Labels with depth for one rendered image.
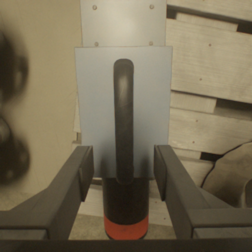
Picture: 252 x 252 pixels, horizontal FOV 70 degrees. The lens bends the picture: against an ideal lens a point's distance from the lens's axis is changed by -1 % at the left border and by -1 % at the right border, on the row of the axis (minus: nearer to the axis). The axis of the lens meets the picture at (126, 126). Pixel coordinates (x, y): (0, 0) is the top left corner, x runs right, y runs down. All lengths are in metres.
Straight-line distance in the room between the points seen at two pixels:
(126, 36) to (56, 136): 0.42
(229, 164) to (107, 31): 0.42
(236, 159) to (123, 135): 0.35
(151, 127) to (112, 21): 0.18
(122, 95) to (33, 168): 0.55
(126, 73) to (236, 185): 0.41
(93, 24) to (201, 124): 0.33
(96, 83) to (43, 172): 0.50
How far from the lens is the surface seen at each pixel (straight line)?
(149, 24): 0.34
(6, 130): 0.68
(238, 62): 0.51
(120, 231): 0.41
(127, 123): 0.22
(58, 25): 0.62
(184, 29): 0.47
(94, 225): 0.81
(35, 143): 0.68
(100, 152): 0.30
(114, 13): 0.34
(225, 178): 0.54
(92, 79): 0.27
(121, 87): 0.22
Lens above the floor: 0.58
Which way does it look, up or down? 75 degrees down
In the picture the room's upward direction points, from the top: 180 degrees counter-clockwise
